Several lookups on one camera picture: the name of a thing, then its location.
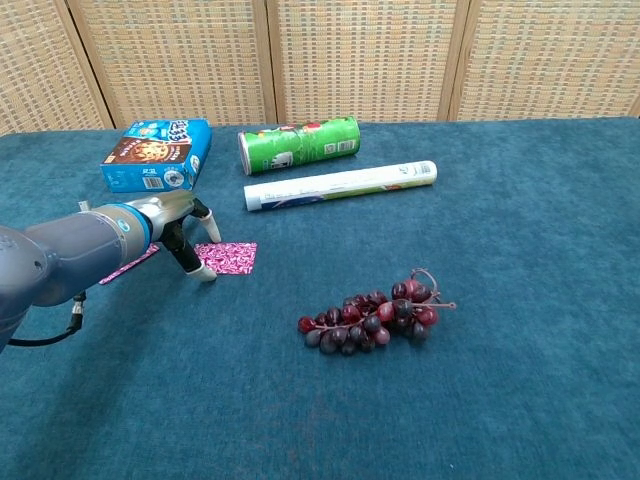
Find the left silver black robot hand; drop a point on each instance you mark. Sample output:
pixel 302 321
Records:
pixel 170 210

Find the green chips can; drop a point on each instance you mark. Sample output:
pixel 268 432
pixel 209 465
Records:
pixel 300 147

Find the dark red grape bunch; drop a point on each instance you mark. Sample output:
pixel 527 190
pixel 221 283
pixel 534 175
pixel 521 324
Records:
pixel 370 320

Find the blue felt table mat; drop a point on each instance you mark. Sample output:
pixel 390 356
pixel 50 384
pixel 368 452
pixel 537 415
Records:
pixel 500 350

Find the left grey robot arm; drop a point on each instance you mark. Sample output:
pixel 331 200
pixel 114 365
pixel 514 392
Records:
pixel 60 255

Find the white wrap roll tube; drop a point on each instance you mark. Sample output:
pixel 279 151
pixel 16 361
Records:
pixel 340 185

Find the blue cookie box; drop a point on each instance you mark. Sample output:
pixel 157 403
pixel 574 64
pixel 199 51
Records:
pixel 150 150

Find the pink patterned square packet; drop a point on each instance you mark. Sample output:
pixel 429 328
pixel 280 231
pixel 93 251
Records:
pixel 232 257

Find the woven bamboo screen panel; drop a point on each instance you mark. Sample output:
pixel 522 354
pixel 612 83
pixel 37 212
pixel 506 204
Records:
pixel 40 65
pixel 365 60
pixel 180 60
pixel 550 60

